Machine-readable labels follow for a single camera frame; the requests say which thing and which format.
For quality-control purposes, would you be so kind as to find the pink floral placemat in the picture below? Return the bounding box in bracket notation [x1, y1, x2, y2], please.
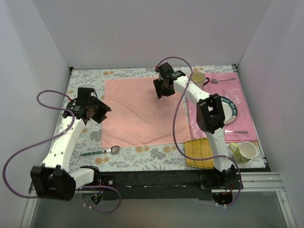
[184, 72, 258, 143]

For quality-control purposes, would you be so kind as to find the yellow green mug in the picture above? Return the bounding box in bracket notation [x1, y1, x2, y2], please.
[228, 142, 257, 163]

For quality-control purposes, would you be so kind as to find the silver fork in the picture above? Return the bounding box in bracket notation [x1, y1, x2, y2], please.
[224, 130, 248, 134]

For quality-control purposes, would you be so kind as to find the peach satin napkin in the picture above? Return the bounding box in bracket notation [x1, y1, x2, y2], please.
[101, 77, 190, 148]

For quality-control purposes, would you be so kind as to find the yellow bamboo tray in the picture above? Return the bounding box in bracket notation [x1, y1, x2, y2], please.
[184, 138, 214, 170]

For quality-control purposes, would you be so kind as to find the aluminium frame rail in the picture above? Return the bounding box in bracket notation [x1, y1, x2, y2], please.
[21, 172, 296, 228]

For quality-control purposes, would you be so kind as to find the white plate green rim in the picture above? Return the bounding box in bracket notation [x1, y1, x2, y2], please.
[221, 96, 238, 124]

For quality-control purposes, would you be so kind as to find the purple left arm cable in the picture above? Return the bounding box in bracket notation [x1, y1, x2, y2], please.
[2, 90, 122, 214]

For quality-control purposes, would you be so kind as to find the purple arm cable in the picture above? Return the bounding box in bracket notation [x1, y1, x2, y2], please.
[155, 56, 244, 207]
[2, 90, 122, 214]

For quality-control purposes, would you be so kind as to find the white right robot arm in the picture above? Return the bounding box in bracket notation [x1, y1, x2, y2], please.
[153, 62, 237, 189]

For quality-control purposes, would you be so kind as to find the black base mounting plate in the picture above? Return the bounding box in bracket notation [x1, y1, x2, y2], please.
[74, 171, 244, 201]

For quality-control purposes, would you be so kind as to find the green handled metal spoon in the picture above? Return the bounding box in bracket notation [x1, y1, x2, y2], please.
[80, 145, 121, 157]

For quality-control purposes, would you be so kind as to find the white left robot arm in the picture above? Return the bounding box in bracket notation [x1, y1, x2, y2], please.
[30, 87, 111, 201]

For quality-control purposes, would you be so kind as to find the small silver spoon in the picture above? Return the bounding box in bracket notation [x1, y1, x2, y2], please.
[211, 77, 236, 84]

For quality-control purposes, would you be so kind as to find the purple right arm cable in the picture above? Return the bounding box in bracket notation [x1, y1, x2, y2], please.
[155, 56, 244, 207]

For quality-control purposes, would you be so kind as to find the white mug black rim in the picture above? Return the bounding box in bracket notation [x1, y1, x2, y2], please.
[191, 71, 210, 88]

